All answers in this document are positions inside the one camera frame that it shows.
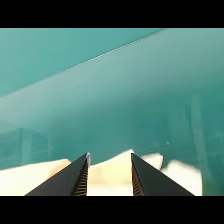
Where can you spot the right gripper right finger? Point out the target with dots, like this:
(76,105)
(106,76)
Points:
(150,181)

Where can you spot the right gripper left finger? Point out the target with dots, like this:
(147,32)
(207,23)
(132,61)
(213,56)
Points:
(71,180)

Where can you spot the cream shirt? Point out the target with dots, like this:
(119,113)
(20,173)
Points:
(110,176)

